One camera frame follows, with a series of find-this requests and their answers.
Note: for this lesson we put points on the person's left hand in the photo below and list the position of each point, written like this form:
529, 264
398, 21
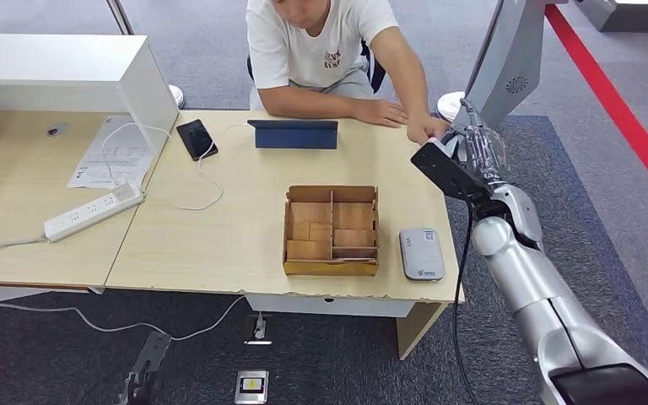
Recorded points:
427, 129

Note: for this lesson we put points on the person's right hand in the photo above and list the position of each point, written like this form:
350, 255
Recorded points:
380, 113

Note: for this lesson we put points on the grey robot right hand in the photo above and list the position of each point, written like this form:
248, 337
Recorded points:
483, 156

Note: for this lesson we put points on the wooden organizer box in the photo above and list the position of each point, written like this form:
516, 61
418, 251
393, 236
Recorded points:
329, 268

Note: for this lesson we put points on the person's right forearm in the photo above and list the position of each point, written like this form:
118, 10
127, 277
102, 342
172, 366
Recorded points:
301, 104

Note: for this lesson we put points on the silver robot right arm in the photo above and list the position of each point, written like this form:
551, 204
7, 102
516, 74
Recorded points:
525, 268

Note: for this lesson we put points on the person's left forearm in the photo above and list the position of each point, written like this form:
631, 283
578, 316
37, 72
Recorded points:
413, 89

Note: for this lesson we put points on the person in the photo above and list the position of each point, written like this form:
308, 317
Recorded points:
313, 44

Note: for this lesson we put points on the wooden key card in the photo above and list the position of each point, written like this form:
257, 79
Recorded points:
321, 232
310, 212
353, 216
353, 238
308, 250
300, 232

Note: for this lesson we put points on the grey card reader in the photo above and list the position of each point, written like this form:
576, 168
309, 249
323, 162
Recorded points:
422, 254

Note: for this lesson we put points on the white round base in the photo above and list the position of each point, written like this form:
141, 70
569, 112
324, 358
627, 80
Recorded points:
177, 96
448, 106

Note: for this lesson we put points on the black office chair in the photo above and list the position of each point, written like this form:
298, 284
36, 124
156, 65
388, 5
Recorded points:
377, 72

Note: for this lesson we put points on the tablet in blue case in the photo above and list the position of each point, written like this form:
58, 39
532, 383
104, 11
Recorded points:
293, 137

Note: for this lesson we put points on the grey monitor on stand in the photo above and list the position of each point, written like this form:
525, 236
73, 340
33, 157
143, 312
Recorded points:
503, 56

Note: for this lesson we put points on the dark grey floor mat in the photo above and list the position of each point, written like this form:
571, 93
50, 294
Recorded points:
581, 223

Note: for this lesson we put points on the red floor tape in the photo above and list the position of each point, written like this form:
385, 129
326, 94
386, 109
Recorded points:
609, 100

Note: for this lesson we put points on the black smartphone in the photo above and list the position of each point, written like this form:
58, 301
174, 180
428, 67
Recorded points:
195, 138

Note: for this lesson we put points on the light wood desk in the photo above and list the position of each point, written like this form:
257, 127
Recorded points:
11, 195
234, 240

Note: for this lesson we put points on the grey platform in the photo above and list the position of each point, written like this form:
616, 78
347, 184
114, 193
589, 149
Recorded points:
626, 17

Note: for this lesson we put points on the open black floor socket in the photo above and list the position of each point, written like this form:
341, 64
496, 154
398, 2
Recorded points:
248, 330

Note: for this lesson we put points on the white charger plug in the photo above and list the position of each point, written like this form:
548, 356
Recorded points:
124, 191

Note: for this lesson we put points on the grey metal pole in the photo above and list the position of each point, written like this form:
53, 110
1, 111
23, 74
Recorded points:
120, 17

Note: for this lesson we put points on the printed paper sheet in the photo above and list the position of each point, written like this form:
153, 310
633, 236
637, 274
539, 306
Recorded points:
92, 167

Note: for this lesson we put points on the silver floor socket with label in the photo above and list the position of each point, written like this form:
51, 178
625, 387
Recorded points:
251, 387

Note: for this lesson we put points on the white power strip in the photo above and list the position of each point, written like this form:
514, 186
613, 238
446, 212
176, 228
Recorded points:
86, 215

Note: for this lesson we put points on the white desk cabinet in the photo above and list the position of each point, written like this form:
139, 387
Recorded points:
50, 72

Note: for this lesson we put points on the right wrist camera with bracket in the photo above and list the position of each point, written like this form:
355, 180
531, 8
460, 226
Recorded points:
447, 173

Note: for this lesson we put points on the dark left wrist camera bracket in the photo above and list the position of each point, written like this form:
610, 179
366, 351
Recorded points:
153, 352

